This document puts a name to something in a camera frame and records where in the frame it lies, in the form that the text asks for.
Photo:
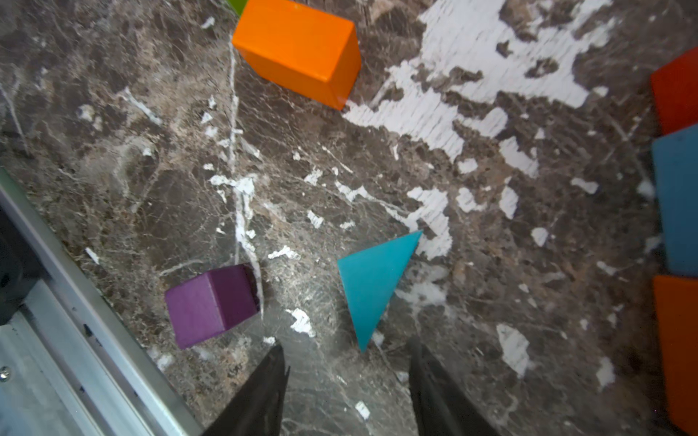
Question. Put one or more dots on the red block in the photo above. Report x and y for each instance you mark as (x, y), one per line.
(674, 86)

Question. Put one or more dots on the light blue block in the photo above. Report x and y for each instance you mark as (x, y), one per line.
(675, 169)

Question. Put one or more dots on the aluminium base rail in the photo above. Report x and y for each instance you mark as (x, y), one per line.
(68, 364)

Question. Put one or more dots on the purple cube block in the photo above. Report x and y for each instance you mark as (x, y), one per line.
(211, 303)

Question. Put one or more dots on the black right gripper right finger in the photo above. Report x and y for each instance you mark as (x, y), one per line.
(440, 407)

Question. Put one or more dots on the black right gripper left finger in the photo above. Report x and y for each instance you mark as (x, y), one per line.
(257, 409)

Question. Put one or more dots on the green block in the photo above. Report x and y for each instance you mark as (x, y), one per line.
(238, 6)

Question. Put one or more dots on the teal triangle block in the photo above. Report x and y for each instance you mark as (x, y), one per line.
(370, 277)

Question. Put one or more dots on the orange block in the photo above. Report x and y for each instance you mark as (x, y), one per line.
(305, 50)
(676, 310)

